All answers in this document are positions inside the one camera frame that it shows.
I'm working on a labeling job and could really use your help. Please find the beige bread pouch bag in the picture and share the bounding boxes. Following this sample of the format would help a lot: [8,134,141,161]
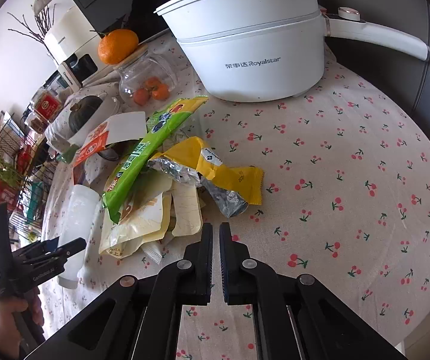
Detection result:
[99,172,203,259]

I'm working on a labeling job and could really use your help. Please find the yellow foil snack bag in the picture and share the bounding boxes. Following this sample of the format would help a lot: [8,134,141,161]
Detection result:
[147,136,264,218]

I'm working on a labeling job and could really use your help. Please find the green snack bag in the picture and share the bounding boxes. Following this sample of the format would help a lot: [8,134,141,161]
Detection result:
[103,96,208,224]

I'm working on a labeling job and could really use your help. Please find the orange white snack bag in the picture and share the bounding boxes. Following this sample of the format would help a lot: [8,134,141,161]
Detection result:
[73,111,147,185]

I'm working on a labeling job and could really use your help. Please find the person's left hand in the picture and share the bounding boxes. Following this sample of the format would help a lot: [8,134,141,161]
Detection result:
[0,288,44,359]

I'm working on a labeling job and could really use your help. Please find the small white torn packet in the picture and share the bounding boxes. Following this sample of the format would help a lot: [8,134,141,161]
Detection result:
[141,239,172,265]

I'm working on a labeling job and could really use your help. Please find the white plastic bottle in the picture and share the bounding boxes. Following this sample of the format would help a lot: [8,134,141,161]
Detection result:
[57,184,100,289]

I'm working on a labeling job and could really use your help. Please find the cherry print tablecloth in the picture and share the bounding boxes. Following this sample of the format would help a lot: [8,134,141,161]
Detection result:
[42,51,430,359]

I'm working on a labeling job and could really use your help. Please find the white stacked bowls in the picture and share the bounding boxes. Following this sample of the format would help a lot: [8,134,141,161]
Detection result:
[45,95,120,154]

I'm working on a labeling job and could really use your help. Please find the red label spice jar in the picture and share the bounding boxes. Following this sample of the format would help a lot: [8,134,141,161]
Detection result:
[31,88,62,122]

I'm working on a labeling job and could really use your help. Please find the dark green pumpkin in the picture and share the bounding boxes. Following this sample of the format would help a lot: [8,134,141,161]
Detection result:
[69,96,103,133]

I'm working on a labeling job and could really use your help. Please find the glass jar with oranges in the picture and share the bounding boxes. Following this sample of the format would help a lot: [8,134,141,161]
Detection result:
[114,45,177,107]

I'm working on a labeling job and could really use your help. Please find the white electric cooking pot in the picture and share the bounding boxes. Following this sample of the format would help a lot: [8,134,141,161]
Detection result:
[154,0,430,103]

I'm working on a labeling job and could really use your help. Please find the white air fryer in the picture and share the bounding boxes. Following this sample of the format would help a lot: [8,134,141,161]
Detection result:
[43,7,109,92]

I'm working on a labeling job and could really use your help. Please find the large orange tangerine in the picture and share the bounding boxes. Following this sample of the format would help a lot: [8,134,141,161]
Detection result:
[98,28,138,65]

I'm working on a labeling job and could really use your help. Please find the dried twig branches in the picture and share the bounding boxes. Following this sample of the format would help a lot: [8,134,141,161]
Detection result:
[7,4,56,63]

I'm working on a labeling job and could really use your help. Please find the grey refrigerator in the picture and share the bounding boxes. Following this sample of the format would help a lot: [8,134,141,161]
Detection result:
[318,0,430,134]

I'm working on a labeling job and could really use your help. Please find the black wire storage rack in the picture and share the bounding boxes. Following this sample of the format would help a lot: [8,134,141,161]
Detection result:
[0,114,56,242]

